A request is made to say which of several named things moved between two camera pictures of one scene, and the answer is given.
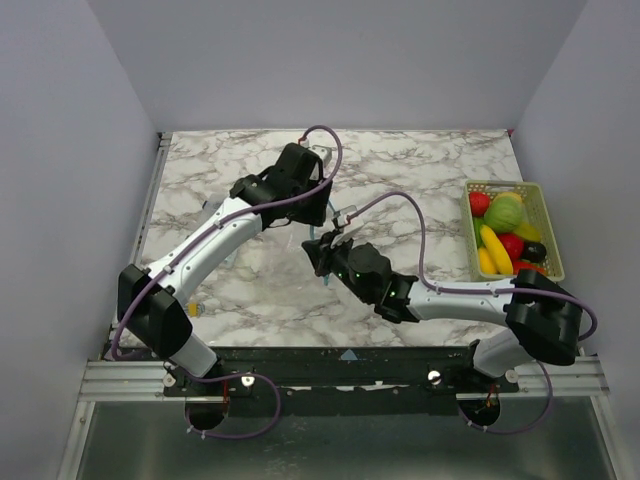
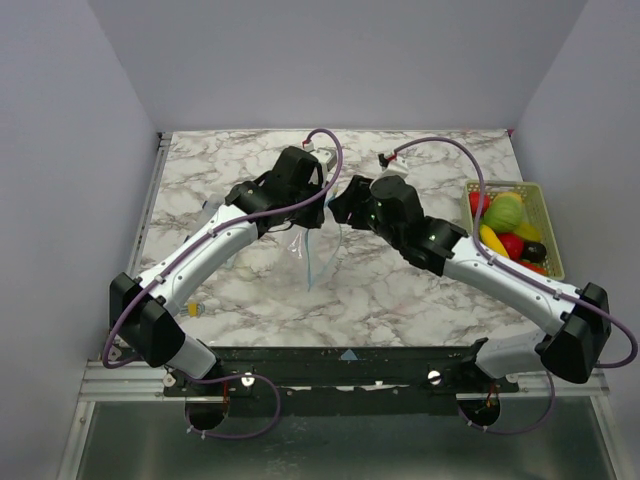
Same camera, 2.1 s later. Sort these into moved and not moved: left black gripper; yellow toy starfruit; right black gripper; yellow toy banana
Moved: right black gripper
Not moved: yellow toy banana; yellow toy starfruit; left black gripper
